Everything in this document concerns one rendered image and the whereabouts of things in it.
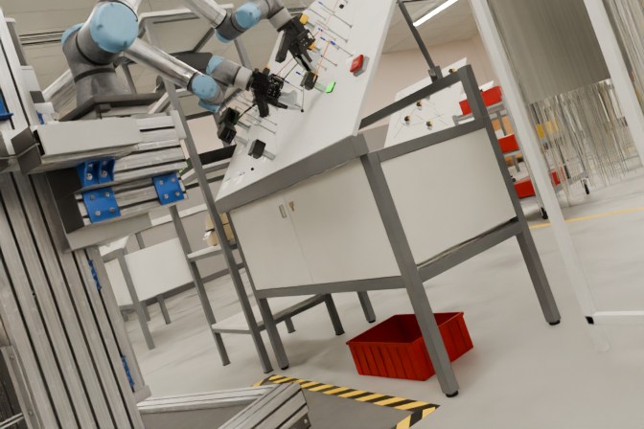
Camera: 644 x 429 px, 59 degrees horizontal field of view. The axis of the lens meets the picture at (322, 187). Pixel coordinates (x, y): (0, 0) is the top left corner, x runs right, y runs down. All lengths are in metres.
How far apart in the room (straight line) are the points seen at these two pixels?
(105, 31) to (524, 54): 1.26
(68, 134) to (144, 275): 3.71
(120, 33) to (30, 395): 0.94
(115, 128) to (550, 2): 1.50
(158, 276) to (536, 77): 3.83
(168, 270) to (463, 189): 3.54
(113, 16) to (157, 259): 3.66
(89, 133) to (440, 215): 1.10
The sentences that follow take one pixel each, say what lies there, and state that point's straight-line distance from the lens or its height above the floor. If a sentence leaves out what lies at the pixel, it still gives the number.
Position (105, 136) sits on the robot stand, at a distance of 1.49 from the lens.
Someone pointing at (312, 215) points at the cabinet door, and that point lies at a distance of 2.13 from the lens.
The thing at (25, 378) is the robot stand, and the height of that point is 0.54.
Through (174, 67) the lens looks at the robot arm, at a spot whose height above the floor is 1.28.
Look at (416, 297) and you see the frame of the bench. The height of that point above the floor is 0.33.
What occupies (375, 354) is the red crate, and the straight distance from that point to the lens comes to 2.25.
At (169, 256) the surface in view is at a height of 0.67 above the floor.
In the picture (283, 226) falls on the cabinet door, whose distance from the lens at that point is 2.34.
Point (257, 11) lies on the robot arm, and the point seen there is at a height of 1.38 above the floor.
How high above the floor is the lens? 0.72
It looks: 1 degrees up
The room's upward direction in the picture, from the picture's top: 19 degrees counter-clockwise
